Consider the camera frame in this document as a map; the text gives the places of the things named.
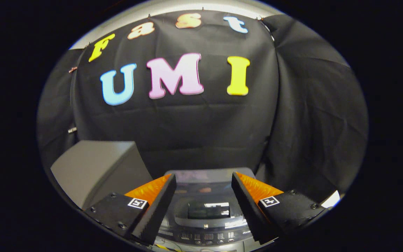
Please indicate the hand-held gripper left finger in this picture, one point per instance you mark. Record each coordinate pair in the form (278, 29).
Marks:
(154, 211)

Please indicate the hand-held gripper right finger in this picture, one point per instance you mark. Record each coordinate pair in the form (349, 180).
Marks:
(248, 206)

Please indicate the grey washing machine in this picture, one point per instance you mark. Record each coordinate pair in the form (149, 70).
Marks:
(205, 236)

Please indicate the black backdrop cloth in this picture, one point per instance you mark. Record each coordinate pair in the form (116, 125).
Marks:
(205, 122)

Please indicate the silver clip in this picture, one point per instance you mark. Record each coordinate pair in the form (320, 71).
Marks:
(72, 130)

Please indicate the pink clip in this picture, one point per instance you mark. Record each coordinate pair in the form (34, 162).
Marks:
(72, 69)

